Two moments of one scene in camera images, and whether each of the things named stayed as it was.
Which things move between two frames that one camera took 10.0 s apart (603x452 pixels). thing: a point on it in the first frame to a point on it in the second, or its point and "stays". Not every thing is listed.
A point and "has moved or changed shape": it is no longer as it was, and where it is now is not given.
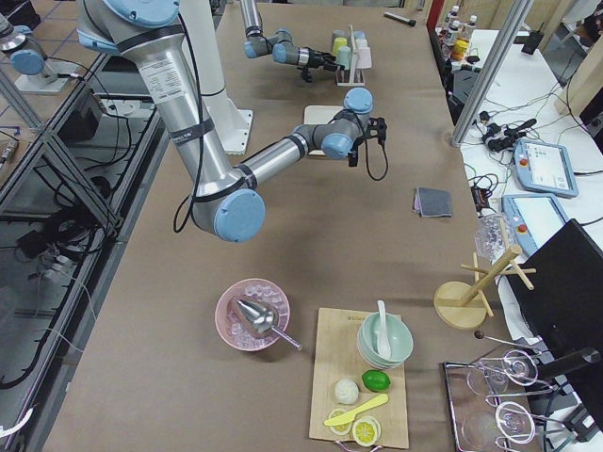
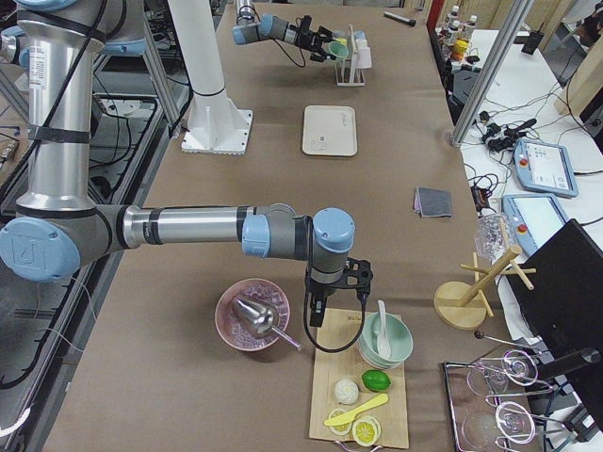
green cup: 344,56 has moved or changed shape
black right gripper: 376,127 to 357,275
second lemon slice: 341,428 stays
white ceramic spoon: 383,345 stays
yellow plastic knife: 347,417 stays
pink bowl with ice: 234,332 stays
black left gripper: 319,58 to 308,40
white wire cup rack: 350,77 stays
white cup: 360,43 stays
